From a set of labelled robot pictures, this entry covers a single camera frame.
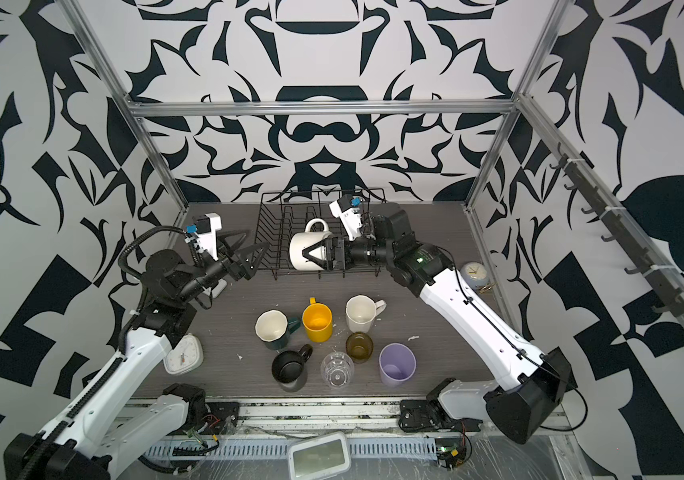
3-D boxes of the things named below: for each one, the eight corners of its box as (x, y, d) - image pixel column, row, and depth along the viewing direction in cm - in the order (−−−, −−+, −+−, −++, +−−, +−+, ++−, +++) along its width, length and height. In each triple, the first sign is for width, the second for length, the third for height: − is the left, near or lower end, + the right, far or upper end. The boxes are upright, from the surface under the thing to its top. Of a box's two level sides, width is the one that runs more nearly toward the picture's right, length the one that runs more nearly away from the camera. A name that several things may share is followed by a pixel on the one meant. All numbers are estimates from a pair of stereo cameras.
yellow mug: (304, 342, 88) (301, 329, 80) (307, 310, 94) (304, 295, 87) (333, 342, 88) (332, 329, 80) (333, 310, 94) (333, 295, 87)
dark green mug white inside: (256, 345, 87) (247, 331, 79) (271, 319, 92) (265, 304, 83) (286, 359, 84) (281, 346, 76) (301, 332, 89) (297, 317, 81)
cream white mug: (345, 337, 89) (346, 322, 80) (345, 311, 94) (345, 294, 85) (383, 337, 89) (388, 322, 80) (381, 311, 94) (385, 294, 86)
